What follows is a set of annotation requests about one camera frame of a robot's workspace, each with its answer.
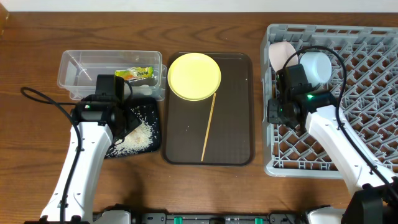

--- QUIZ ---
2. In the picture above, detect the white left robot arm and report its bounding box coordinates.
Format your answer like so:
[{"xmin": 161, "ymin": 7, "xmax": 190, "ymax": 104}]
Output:
[{"xmin": 40, "ymin": 95, "xmax": 140, "ymax": 223}]

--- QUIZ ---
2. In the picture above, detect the dark brown serving tray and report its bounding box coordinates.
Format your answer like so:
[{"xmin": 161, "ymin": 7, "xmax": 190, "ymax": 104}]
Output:
[{"xmin": 161, "ymin": 53, "xmax": 255, "ymax": 166}]

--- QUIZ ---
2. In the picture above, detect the clear plastic bin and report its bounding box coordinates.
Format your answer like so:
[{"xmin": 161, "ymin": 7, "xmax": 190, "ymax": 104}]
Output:
[{"xmin": 57, "ymin": 50, "xmax": 167, "ymax": 101}]

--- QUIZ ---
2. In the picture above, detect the pink bowl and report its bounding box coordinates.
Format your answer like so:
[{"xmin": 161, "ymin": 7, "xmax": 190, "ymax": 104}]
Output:
[{"xmin": 269, "ymin": 42, "xmax": 296, "ymax": 72}]

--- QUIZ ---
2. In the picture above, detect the green snack wrapper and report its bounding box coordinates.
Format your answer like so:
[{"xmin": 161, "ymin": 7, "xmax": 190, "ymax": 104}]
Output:
[{"xmin": 114, "ymin": 67, "xmax": 154, "ymax": 81}]

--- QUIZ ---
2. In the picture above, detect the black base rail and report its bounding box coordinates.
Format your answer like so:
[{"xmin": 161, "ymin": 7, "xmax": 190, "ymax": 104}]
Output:
[{"xmin": 93, "ymin": 203, "xmax": 308, "ymax": 224}]

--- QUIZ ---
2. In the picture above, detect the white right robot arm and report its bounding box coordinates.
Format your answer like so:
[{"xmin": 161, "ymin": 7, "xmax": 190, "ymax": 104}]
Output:
[{"xmin": 267, "ymin": 90, "xmax": 397, "ymax": 223}]

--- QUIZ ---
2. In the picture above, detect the light blue bowl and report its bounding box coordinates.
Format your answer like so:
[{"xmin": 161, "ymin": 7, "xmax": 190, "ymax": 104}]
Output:
[{"xmin": 300, "ymin": 52, "xmax": 332, "ymax": 87}]

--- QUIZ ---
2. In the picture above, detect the white tissue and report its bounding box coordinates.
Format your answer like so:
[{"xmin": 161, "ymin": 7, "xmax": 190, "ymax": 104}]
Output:
[{"xmin": 124, "ymin": 84, "xmax": 153, "ymax": 98}]

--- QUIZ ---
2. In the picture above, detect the grey dishwasher rack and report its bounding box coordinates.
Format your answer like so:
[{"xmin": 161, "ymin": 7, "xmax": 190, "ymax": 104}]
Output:
[{"xmin": 260, "ymin": 24, "xmax": 397, "ymax": 179}]

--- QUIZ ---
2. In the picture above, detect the black waste tray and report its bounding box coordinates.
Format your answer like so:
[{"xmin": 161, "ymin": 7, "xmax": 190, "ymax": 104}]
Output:
[{"xmin": 72, "ymin": 96, "xmax": 162, "ymax": 159}]

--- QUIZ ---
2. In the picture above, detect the rice pile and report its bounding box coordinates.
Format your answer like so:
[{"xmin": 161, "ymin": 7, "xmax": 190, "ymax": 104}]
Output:
[{"xmin": 105, "ymin": 105, "xmax": 160, "ymax": 158}]

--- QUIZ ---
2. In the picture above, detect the yellow plate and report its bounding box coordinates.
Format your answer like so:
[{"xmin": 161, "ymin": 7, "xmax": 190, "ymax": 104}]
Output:
[{"xmin": 167, "ymin": 53, "xmax": 221, "ymax": 101}]

